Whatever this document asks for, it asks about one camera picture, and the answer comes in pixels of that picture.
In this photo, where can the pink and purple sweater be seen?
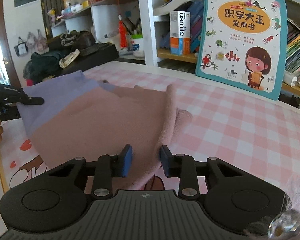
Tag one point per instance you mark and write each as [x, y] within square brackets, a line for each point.
[102, 125]

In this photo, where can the dark green cloth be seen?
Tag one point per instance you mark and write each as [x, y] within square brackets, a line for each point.
[45, 62]

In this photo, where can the row of leaning blue books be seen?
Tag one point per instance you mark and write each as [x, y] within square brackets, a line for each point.
[196, 25]

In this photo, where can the white orange toothbrush box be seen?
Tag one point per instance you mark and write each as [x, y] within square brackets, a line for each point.
[180, 30]

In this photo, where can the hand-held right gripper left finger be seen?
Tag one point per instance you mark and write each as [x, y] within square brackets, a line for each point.
[126, 160]

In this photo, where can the wooden bookshelf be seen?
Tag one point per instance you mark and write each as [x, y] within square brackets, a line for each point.
[170, 54]

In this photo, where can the pink checkered table mat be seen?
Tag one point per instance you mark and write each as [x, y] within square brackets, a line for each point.
[240, 135]

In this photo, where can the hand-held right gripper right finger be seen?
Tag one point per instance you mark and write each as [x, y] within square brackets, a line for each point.
[166, 160]

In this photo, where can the thick white paperback book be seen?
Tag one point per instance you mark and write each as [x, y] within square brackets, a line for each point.
[180, 2]

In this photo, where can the clear crystal bead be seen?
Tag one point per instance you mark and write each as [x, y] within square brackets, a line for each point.
[285, 226]

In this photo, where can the row of thin children's books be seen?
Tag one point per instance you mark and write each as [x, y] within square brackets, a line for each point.
[298, 55]

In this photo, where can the red tassel ornament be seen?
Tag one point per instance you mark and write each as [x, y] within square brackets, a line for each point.
[122, 33]

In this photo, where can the white hanging tote bag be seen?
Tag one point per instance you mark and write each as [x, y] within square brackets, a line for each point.
[20, 48]

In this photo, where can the pink hanging tote bag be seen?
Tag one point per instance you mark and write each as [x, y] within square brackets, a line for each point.
[42, 42]
[32, 43]

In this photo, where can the teal children's picture book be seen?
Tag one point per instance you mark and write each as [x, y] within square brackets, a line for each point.
[240, 42]

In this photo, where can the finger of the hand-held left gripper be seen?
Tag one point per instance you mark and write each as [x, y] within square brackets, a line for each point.
[35, 101]

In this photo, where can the brown leather shoe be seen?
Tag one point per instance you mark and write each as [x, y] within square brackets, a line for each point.
[86, 42]
[60, 41]

